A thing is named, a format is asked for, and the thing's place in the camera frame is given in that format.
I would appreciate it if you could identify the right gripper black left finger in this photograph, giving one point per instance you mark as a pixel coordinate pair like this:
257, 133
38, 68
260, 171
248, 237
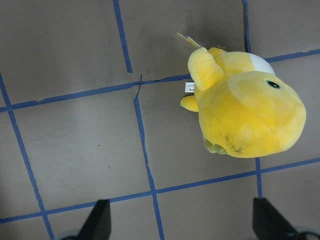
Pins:
98, 225

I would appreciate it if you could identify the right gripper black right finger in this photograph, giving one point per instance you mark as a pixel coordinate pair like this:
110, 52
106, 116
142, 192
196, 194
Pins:
269, 224

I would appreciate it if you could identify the yellow plush toy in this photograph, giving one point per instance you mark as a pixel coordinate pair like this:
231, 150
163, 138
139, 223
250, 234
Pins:
244, 109

